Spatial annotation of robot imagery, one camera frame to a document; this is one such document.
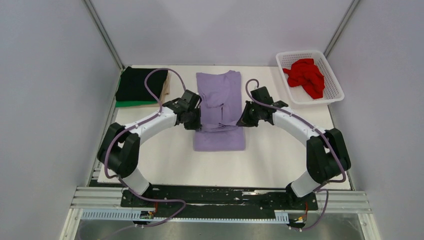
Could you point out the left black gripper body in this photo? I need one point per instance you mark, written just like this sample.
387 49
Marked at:
193 121

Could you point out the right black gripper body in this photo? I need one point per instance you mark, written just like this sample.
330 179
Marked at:
250 117

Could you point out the purple t shirt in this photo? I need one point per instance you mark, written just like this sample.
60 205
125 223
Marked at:
220 110

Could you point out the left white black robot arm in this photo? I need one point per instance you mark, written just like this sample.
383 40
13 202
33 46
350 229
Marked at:
120 147

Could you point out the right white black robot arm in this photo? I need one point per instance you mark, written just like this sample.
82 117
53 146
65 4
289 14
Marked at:
326 152

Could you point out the folded beige t shirt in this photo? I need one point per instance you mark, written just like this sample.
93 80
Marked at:
165 91

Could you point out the folded black t shirt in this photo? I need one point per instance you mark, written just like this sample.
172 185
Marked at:
132 84

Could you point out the red t shirt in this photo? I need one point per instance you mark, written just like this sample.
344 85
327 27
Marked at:
304 73

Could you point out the folded green t shirt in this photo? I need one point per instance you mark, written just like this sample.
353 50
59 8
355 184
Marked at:
137 104

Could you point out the white plastic basket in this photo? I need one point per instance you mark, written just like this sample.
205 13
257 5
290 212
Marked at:
298 97

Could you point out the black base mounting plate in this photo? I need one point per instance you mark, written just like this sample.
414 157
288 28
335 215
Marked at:
216 201

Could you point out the white slotted cable duct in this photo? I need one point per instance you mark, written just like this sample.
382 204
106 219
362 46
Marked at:
277 217

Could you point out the aluminium frame rail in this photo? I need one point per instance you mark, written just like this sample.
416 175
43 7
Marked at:
339 201

